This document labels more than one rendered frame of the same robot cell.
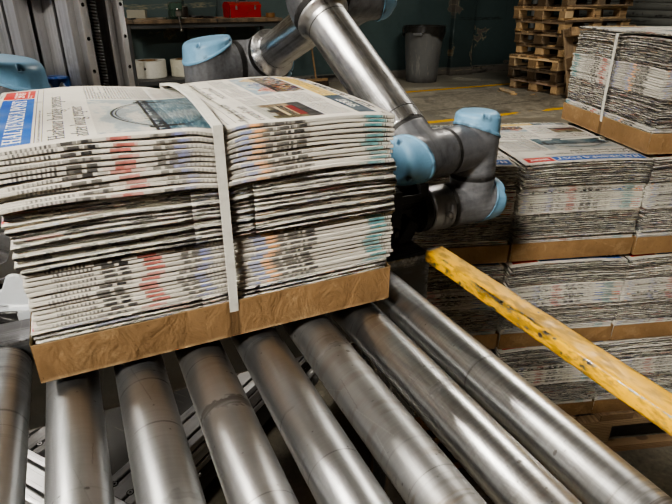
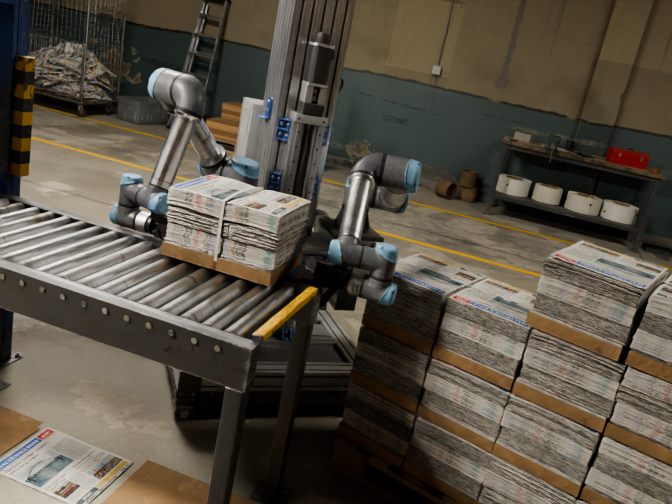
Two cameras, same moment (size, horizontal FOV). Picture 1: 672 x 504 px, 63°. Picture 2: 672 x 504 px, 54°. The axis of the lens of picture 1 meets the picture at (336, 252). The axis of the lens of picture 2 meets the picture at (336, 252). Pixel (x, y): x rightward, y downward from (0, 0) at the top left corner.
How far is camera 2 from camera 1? 1.62 m
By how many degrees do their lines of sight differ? 37
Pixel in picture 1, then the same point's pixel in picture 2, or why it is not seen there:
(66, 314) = (173, 237)
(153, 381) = (183, 267)
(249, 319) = (219, 266)
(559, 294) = (458, 395)
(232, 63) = not seen: hidden behind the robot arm
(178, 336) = (197, 260)
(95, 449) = (155, 268)
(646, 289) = (519, 425)
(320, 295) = (243, 270)
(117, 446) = not seen: hidden behind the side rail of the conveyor
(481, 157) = (375, 266)
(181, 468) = (163, 278)
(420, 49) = not seen: outside the picture
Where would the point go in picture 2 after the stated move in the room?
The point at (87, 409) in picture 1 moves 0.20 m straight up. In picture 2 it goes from (163, 263) to (171, 201)
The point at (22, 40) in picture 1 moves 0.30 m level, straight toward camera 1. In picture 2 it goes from (270, 154) to (242, 163)
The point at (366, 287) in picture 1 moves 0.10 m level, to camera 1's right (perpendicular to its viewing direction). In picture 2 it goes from (260, 277) to (283, 289)
